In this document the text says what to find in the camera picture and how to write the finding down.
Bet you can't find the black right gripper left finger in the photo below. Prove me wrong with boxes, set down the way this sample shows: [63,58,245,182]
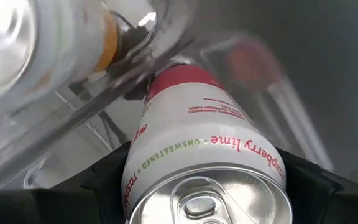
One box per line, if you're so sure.
[31,141,132,224]

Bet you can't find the raspberry lime soda can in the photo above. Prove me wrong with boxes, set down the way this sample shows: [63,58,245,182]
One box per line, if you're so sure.
[121,63,293,224]

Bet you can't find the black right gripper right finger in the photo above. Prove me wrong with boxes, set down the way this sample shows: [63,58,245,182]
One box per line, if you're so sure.
[277,147,358,224]

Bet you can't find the orange mango soda can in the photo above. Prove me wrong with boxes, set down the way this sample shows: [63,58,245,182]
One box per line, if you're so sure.
[0,0,119,107]

